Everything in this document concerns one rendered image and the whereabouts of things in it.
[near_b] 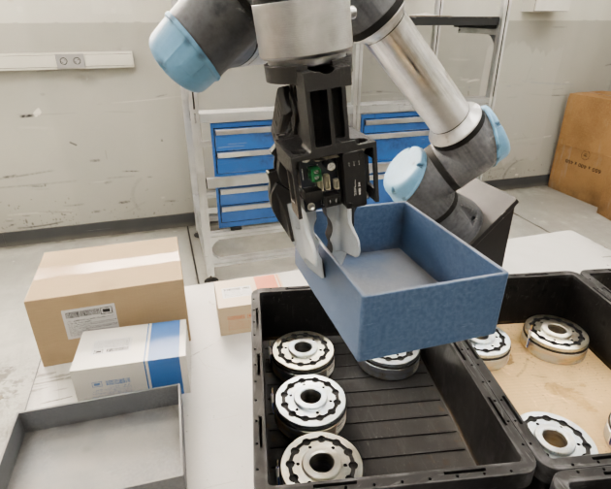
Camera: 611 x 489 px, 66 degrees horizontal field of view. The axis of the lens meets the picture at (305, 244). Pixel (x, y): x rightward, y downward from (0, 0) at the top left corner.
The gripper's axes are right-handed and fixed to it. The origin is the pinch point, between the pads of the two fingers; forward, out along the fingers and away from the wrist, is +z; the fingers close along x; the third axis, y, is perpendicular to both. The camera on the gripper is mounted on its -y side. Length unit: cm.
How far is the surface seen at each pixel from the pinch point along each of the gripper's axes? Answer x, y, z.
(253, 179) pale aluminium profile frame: 16, -192, 56
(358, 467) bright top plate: 0.1, 4.8, 26.5
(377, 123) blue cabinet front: 88, -197, 41
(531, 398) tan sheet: 30.5, -2.0, 33.5
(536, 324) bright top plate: 41, -14, 32
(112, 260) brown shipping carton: -33, -61, 23
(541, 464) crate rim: 17.3, 14.5, 21.9
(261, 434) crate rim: -10.3, 1.6, 19.8
